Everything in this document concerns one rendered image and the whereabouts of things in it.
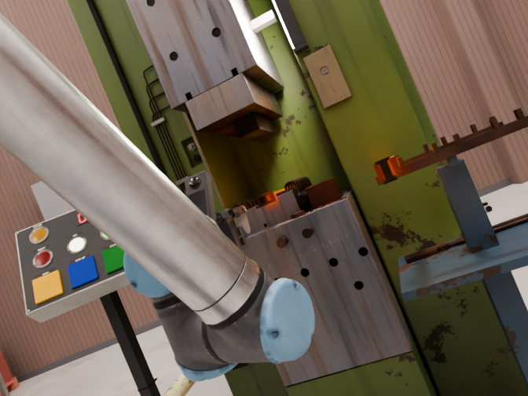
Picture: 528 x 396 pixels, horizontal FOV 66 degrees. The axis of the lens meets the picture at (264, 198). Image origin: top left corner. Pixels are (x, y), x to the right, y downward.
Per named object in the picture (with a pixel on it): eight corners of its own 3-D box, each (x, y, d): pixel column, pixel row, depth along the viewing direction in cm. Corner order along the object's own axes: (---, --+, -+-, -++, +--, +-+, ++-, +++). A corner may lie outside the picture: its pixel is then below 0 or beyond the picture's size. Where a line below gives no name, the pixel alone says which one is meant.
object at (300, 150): (355, 184, 161) (265, -28, 162) (263, 221, 172) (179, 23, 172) (356, 182, 171) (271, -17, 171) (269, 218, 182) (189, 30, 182)
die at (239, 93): (254, 102, 119) (242, 72, 119) (196, 130, 124) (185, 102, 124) (283, 115, 160) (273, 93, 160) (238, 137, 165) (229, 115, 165)
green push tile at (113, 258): (132, 262, 116) (125, 241, 119) (106, 273, 114) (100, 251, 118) (134, 265, 117) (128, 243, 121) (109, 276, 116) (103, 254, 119)
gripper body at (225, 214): (217, 256, 82) (192, 273, 71) (200, 218, 82) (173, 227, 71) (250, 243, 80) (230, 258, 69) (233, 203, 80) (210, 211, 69)
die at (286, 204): (302, 214, 119) (291, 187, 119) (242, 238, 124) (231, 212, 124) (318, 199, 159) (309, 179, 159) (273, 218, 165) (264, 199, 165)
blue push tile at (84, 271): (98, 277, 114) (92, 254, 117) (71, 288, 112) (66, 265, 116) (100, 279, 115) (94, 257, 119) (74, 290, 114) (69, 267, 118)
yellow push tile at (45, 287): (63, 292, 112) (58, 269, 116) (35, 304, 111) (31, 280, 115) (66, 294, 114) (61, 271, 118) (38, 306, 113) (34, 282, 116)
